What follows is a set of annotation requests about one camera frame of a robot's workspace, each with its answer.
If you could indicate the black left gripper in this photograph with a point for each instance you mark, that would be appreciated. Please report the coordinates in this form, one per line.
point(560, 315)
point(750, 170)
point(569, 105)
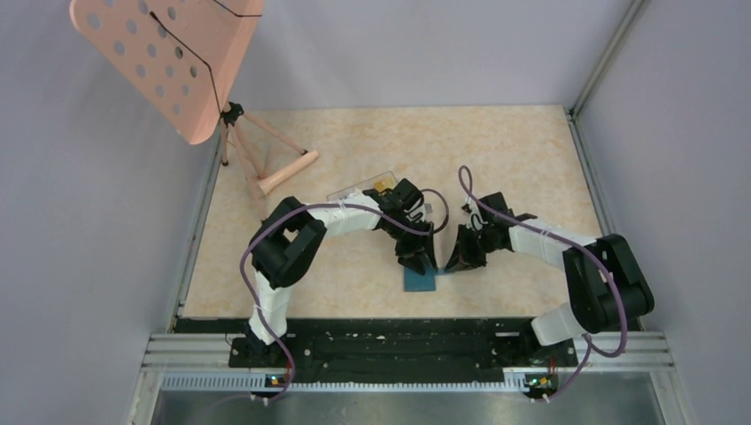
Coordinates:
point(421, 247)

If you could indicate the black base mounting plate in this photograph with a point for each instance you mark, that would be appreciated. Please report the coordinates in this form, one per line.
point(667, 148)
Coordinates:
point(410, 339)

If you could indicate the clear plastic card box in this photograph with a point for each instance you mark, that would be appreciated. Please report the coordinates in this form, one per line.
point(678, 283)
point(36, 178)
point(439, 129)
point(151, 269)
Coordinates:
point(361, 186)

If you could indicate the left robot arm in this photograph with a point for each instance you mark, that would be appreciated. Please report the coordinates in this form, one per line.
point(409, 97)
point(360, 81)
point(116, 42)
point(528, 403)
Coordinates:
point(283, 249)

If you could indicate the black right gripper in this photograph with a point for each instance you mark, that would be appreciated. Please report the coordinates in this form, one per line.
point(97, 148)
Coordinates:
point(463, 258)

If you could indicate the yellow card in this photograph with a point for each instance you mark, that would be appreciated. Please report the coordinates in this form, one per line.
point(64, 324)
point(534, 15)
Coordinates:
point(383, 185)

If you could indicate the aluminium rail frame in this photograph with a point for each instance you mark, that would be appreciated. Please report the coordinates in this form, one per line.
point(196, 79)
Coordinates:
point(202, 362)

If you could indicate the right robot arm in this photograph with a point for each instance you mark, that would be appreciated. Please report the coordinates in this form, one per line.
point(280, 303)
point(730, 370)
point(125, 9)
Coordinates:
point(605, 284)

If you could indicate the pink perforated music stand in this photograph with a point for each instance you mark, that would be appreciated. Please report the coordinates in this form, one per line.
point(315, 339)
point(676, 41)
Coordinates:
point(184, 57)

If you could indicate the blue leather card holder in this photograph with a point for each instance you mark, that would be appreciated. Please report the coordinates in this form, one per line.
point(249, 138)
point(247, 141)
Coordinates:
point(414, 282)

